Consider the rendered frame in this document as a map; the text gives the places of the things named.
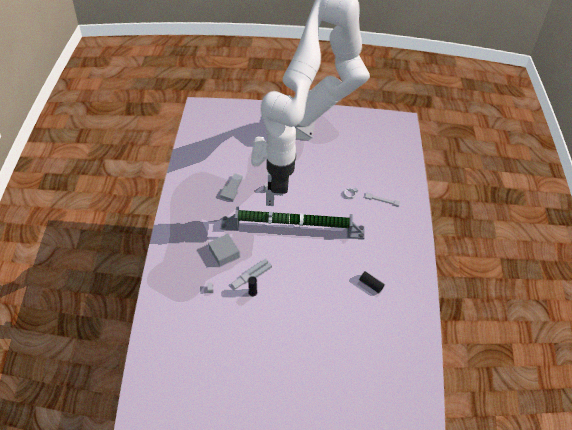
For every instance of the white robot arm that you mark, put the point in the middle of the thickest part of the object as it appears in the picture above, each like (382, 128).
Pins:
(288, 112)

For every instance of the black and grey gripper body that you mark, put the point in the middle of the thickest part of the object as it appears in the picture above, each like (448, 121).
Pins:
(280, 165)

